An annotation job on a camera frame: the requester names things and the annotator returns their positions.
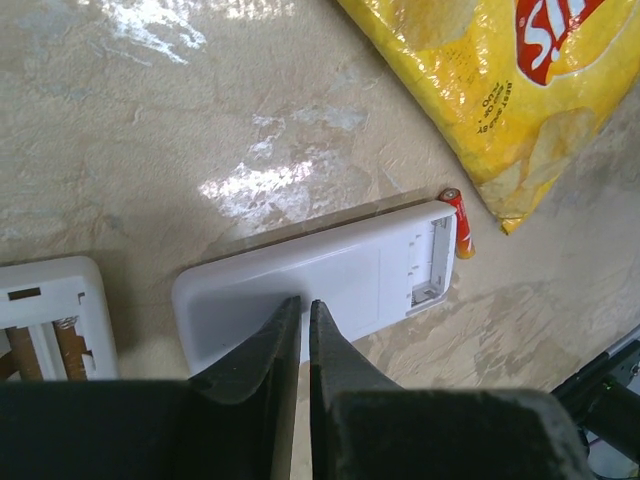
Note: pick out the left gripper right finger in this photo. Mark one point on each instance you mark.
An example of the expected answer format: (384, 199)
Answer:
(365, 426)

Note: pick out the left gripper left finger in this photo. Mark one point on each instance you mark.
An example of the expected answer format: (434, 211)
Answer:
(233, 420)

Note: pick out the grey button remote control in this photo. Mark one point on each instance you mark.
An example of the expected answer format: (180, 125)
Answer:
(371, 274)

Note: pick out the white long remote control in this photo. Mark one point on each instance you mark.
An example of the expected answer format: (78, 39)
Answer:
(55, 322)

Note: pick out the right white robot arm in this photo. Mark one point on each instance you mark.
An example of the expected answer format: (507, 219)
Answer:
(600, 402)

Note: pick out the yellow Lays chip bag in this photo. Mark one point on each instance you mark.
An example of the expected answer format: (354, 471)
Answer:
(517, 88)

